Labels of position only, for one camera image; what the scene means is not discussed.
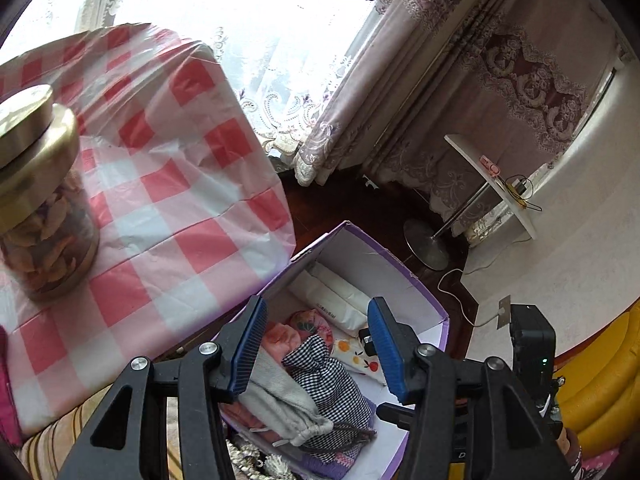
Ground glass jar with gold lid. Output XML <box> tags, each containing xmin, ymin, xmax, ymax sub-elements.
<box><xmin>1</xmin><ymin>84</ymin><xmax>100</xmax><ymax>301</ymax></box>

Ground striped beige sofa cushion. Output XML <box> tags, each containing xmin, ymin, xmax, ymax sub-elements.
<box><xmin>17</xmin><ymin>386</ymin><xmax>183</xmax><ymax>479</ymax></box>

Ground white round side table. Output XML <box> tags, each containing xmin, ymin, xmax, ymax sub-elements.
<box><xmin>404</xmin><ymin>134</ymin><xmax>540</xmax><ymax>272</ymax></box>

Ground purple knitted hat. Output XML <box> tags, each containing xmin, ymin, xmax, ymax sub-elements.
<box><xmin>299</xmin><ymin>445</ymin><xmax>362</xmax><ymax>480</ymax></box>

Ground purple white cardboard box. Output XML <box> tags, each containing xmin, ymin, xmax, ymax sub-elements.
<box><xmin>222</xmin><ymin>221</ymin><xmax>449</xmax><ymax>479</ymax></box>

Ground pink checkered plastic tablecloth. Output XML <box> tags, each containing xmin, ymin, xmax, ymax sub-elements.
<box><xmin>1</xmin><ymin>25</ymin><xmax>295</xmax><ymax>435</ymax></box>

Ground pink floral round pouch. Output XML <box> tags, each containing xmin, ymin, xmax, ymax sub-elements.
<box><xmin>285</xmin><ymin>309</ymin><xmax>334</xmax><ymax>356</ymax></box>

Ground black white houndstooth pouch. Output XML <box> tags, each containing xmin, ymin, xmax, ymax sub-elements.
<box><xmin>282</xmin><ymin>335</ymin><xmax>375</xmax><ymax>454</ymax></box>

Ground pink plush fabric item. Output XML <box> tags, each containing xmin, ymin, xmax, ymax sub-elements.
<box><xmin>221</xmin><ymin>323</ymin><xmax>293</xmax><ymax>443</ymax></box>

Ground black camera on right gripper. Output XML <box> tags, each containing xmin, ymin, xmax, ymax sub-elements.
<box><xmin>509</xmin><ymin>304</ymin><xmax>555</xmax><ymax>406</ymax></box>

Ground yellow inflatable seat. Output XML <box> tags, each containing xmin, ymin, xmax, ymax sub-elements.
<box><xmin>555</xmin><ymin>304</ymin><xmax>639</xmax><ymax>460</ymax></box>

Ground white fruit print cloth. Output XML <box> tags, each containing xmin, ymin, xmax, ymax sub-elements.
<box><xmin>332</xmin><ymin>337</ymin><xmax>386</xmax><ymax>386</ymax></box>

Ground pink lace curtain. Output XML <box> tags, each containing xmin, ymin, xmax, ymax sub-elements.
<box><xmin>294</xmin><ymin>0</ymin><xmax>620</xmax><ymax>219</ymax></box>

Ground white tissue pack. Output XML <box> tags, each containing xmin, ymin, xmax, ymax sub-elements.
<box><xmin>307</xmin><ymin>261</ymin><xmax>370</xmax><ymax>314</ymax></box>
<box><xmin>288</xmin><ymin>271</ymin><xmax>368</xmax><ymax>336</ymax></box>

